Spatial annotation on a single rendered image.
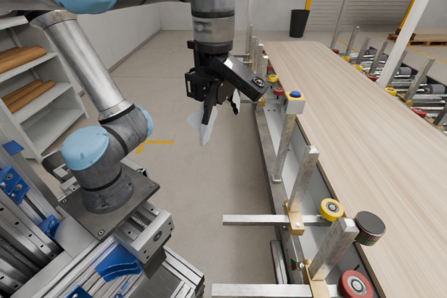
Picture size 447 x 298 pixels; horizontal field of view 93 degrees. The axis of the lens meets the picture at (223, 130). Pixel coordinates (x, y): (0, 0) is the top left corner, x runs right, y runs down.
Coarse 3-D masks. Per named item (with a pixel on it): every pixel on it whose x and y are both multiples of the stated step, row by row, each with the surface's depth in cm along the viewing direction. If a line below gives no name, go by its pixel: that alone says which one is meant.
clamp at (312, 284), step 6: (306, 264) 68; (306, 270) 67; (306, 276) 67; (306, 282) 67; (312, 282) 64; (318, 282) 64; (324, 282) 64; (312, 288) 63; (318, 288) 63; (324, 288) 63; (312, 294) 62; (318, 294) 62; (324, 294) 62
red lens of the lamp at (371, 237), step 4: (360, 212) 50; (356, 216) 49; (356, 220) 48; (356, 224) 48; (360, 228) 47; (384, 228) 47; (360, 232) 48; (364, 232) 47; (368, 232) 46; (384, 232) 46; (364, 236) 47; (368, 236) 47; (372, 236) 46; (376, 236) 46; (380, 236) 46; (372, 240) 47; (376, 240) 47
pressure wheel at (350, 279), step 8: (344, 272) 63; (352, 272) 63; (344, 280) 61; (352, 280) 62; (360, 280) 61; (344, 288) 60; (352, 288) 60; (360, 288) 60; (368, 288) 60; (344, 296) 61; (352, 296) 58; (360, 296) 58; (368, 296) 58
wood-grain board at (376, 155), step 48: (288, 48) 248; (336, 96) 152; (384, 96) 152; (336, 144) 110; (384, 144) 110; (432, 144) 110; (336, 192) 86; (384, 192) 86; (432, 192) 86; (384, 240) 71; (432, 240) 71; (384, 288) 60; (432, 288) 60
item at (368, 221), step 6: (360, 216) 49; (366, 216) 49; (372, 216) 49; (360, 222) 48; (366, 222) 48; (372, 222) 48; (378, 222) 48; (366, 228) 47; (372, 228) 47; (378, 228) 47; (378, 234) 46; (354, 240) 50
